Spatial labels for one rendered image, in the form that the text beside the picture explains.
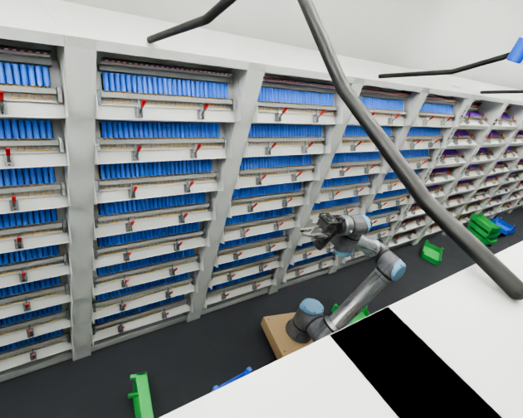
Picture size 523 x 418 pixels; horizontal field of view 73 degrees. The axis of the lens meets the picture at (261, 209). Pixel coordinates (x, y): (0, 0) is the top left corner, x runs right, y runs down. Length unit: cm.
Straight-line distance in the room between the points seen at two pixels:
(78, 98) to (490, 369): 134
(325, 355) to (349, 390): 3
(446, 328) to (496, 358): 5
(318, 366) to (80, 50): 124
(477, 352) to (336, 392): 18
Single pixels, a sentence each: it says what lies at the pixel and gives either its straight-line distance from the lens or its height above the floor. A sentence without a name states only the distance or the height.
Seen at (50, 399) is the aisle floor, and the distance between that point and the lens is 233.
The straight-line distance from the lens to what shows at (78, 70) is 140.
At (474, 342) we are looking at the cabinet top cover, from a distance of 46.
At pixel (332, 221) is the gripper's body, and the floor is 128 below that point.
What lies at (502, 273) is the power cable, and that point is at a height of 180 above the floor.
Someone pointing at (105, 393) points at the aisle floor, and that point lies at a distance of 231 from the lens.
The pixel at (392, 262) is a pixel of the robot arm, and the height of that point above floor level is 90.
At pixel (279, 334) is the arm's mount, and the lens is 251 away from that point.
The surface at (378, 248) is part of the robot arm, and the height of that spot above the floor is 92.
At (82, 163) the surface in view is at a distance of 154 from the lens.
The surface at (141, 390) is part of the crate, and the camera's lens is 209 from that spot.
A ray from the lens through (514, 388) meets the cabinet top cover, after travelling 45.
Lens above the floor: 202
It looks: 32 degrees down
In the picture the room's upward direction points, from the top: 18 degrees clockwise
